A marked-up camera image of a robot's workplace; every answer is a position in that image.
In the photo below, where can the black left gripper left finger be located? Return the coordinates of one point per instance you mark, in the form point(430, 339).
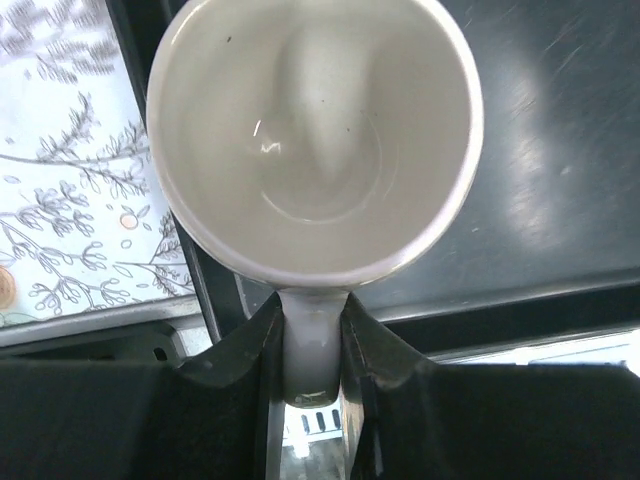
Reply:
point(234, 418)

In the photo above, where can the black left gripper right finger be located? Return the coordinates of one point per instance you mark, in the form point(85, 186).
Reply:
point(385, 409)

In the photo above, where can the cream white ceramic cup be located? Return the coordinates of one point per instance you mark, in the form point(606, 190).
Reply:
point(314, 146)

